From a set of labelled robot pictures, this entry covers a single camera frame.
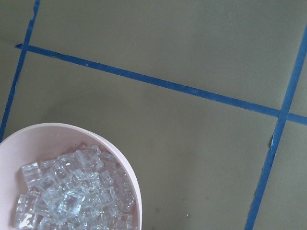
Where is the clear ice cube pile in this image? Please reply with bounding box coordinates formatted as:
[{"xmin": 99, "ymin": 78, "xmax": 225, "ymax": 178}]
[{"xmin": 13, "ymin": 145, "xmax": 138, "ymax": 230}]

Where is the pink plastic bowl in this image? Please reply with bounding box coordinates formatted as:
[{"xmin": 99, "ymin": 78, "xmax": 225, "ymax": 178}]
[{"xmin": 0, "ymin": 123, "xmax": 142, "ymax": 230}]

